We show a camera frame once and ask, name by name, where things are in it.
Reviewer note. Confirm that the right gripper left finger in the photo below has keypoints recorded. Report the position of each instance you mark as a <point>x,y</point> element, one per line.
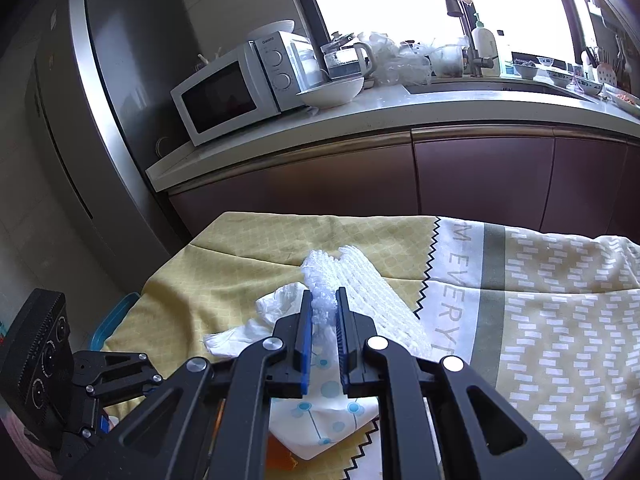
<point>209,420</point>

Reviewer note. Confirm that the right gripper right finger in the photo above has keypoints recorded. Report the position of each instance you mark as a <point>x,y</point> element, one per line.
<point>438,420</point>

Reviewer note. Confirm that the patterned paper cup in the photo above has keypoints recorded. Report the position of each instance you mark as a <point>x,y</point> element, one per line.
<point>324,416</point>

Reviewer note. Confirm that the white foam fruit net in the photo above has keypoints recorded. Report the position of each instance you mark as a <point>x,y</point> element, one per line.
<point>367,293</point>

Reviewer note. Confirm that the orange peel piece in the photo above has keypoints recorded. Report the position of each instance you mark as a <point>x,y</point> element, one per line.
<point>281,463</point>

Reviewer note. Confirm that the white tissue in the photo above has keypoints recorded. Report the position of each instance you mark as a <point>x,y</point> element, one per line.
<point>284,301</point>

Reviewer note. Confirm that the teal plastic trash bin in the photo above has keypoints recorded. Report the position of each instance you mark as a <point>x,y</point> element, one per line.
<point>107,327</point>

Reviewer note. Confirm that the kitchen counter with cabinets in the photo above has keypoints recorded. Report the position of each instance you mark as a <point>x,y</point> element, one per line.
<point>517,154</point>

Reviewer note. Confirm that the kitchen faucet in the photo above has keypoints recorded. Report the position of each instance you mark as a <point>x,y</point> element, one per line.
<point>476,62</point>

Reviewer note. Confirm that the yellow patterned tablecloth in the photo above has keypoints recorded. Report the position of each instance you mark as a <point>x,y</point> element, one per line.
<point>551,321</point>

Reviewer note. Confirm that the grey refrigerator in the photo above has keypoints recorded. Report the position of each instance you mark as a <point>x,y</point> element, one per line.
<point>99,106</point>

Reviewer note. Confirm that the large white bowl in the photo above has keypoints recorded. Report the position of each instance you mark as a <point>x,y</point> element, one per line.
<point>332,94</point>

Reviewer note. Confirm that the white microwave oven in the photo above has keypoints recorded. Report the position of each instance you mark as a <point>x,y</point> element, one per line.
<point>258,80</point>

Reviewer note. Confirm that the soap dispenser bottle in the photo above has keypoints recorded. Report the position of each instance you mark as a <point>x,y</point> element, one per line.
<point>487,47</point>

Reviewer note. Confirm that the glass electric kettle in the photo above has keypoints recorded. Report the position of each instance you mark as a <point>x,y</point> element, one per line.
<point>346,57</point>

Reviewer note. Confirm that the white bowl on microwave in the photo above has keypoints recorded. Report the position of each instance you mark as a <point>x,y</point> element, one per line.
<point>271,28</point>

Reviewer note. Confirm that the kitchen window frame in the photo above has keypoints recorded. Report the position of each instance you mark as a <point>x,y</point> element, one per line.
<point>314,23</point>

